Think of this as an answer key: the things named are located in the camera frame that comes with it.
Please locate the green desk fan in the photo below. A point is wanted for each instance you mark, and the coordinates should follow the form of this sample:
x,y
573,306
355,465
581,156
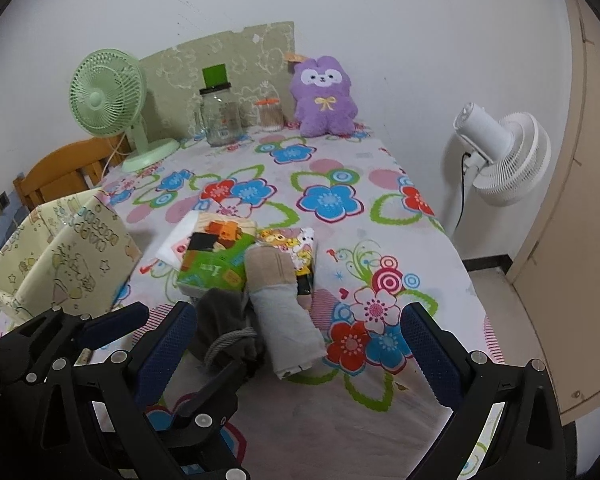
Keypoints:
x,y
97,97

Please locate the white standing fan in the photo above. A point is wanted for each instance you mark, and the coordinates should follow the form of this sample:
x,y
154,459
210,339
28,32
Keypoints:
x,y
480,127

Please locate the floral tablecloth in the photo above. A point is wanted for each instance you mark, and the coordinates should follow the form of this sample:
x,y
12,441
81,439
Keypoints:
x,y
330,160

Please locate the green patterned board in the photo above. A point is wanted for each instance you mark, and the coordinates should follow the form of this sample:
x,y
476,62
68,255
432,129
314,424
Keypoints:
x,y
180,70

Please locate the yellow patterned storage box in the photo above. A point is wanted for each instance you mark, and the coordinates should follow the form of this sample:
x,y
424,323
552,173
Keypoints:
x,y
80,260

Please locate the beige door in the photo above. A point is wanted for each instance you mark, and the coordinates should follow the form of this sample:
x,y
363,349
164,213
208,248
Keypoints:
x,y
570,210

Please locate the purple plush toy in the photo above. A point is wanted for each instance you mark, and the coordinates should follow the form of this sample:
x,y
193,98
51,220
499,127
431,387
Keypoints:
x,y
322,110

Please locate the glass jar with black lid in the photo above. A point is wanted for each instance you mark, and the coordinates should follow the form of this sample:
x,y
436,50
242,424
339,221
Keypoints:
x,y
220,120

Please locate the beige white cloth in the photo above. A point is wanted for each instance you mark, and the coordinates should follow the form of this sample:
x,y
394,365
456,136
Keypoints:
x,y
285,320

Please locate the white soft tissue pack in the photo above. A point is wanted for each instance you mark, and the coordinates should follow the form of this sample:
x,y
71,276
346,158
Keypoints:
x,y
177,237

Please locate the yellow cartoon packet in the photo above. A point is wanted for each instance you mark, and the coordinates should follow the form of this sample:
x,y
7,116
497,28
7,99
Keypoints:
x,y
290,245

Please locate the green tissue pack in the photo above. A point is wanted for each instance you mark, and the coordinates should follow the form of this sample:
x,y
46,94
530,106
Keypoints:
x,y
210,270

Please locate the orange black patterned pouch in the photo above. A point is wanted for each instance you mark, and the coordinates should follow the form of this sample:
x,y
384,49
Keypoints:
x,y
220,232

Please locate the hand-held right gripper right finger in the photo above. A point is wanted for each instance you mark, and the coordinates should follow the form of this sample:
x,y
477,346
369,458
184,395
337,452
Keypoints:
x,y
430,350

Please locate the green square card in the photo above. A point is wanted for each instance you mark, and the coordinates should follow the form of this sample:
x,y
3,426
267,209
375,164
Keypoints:
x,y
215,76

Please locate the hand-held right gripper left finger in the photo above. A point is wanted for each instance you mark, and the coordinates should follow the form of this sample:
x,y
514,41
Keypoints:
x,y
167,350

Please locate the cotton swab jar orange lid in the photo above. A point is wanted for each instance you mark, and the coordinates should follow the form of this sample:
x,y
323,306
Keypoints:
x,y
270,117

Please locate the wooden chair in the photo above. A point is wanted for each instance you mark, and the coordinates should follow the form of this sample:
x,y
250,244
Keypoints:
x,y
55,170

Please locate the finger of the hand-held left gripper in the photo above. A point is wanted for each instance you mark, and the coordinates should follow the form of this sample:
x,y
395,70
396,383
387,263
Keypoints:
x,y
115,325
225,390

